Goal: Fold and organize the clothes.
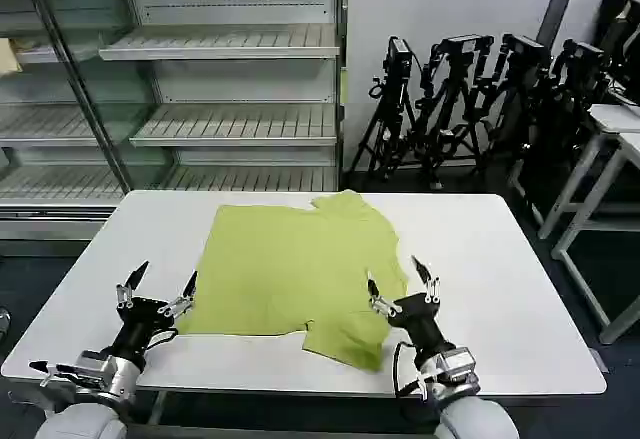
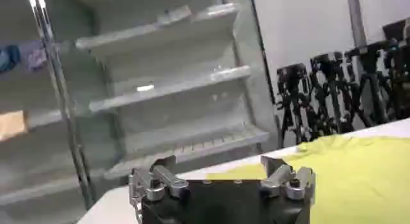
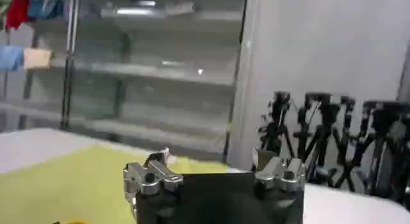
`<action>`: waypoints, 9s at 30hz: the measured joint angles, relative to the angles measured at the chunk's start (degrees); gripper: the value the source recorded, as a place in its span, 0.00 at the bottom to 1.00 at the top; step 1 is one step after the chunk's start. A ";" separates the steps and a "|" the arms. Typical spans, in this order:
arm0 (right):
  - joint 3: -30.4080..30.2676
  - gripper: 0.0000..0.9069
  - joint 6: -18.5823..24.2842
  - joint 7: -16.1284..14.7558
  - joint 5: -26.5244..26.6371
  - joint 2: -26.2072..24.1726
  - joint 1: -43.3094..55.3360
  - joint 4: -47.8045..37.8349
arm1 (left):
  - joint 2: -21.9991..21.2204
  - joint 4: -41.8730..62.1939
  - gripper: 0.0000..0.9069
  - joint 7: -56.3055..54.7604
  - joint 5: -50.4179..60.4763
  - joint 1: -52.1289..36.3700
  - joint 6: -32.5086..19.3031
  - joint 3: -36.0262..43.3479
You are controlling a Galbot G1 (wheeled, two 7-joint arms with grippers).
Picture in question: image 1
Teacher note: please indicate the grey metal display shelf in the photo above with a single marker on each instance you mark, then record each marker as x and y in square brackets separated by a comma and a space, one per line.
[225, 124]

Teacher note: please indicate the black computer monitor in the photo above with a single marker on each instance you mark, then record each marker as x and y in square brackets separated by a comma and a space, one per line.
[620, 34]

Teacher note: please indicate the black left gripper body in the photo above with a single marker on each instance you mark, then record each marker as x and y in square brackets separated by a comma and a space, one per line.
[140, 321]

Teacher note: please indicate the white desk with metal legs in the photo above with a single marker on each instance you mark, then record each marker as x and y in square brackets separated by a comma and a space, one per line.
[592, 219]
[617, 116]

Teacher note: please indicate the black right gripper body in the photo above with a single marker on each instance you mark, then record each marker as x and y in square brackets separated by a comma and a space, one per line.
[417, 324]

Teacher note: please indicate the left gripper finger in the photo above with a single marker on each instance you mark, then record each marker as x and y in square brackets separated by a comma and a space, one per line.
[189, 289]
[131, 283]

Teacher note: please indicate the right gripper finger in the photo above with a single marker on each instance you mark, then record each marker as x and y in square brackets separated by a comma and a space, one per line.
[381, 303]
[433, 289]

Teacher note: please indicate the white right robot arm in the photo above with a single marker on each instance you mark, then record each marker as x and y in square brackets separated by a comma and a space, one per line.
[475, 419]

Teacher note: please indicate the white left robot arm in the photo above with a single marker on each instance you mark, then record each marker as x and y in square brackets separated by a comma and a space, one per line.
[75, 421]

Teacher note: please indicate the green short-sleeved shirt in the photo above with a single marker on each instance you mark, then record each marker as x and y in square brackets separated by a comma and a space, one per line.
[290, 269]

